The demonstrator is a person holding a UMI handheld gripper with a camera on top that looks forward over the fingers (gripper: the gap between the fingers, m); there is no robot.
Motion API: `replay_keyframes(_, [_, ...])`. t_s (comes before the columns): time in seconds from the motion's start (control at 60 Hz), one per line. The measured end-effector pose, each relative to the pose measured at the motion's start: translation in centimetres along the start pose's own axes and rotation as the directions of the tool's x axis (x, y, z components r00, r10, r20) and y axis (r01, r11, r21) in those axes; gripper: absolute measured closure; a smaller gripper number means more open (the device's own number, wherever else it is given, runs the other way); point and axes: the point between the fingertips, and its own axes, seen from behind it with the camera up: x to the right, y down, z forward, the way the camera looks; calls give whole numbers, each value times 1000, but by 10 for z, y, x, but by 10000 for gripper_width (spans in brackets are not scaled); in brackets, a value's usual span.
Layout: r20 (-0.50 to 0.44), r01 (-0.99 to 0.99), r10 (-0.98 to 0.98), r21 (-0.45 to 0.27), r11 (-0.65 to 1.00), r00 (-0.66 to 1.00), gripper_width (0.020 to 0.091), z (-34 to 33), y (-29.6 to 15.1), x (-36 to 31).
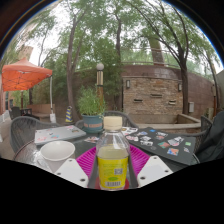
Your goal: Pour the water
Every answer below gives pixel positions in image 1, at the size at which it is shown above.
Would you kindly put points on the green plant in blue pot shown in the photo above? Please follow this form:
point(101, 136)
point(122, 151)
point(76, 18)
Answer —
point(91, 106)

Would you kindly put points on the orange canopy tent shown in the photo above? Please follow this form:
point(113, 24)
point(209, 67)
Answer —
point(25, 75)

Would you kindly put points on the black laptop with stickers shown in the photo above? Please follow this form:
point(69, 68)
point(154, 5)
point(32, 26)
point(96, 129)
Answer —
point(166, 145)

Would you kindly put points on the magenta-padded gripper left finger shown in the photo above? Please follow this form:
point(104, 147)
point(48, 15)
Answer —
point(83, 163)

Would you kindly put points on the blue and yellow striped cone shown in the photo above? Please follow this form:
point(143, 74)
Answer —
point(69, 115)

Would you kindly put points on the wall lamp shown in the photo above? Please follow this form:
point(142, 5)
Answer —
point(128, 83)
point(179, 87)

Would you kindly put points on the white sticker sheet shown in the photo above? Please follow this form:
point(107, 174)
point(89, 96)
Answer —
point(130, 130)

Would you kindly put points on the group of dark patio chairs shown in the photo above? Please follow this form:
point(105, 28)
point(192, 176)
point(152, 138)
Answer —
point(16, 112)

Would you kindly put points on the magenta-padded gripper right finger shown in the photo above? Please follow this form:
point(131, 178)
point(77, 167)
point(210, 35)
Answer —
point(141, 160)

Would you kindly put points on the tall dark-trunk tree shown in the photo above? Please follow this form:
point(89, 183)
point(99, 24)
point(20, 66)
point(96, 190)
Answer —
point(185, 96)

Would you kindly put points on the grey laptop with stickers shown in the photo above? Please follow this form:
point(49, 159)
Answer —
point(60, 133)

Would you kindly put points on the white ceramic mug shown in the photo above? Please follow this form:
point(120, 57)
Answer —
point(56, 151)

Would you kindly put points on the clear bottle with yellow label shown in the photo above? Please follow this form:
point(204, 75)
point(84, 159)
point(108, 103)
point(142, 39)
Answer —
point(112, 166)

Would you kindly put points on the tall leaning tree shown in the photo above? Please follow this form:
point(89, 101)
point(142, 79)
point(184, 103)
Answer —
point(70, 93)

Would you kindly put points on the white box on wall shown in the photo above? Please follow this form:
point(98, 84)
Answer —
point(191, 107)

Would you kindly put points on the lamp post with white globe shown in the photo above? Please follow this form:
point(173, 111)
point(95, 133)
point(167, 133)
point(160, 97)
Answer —
point(100, 83)

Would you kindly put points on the grey chair with jacket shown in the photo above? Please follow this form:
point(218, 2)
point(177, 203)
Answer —
point(204, 125)

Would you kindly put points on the black jacket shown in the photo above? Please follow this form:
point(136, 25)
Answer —
point(213, 140)

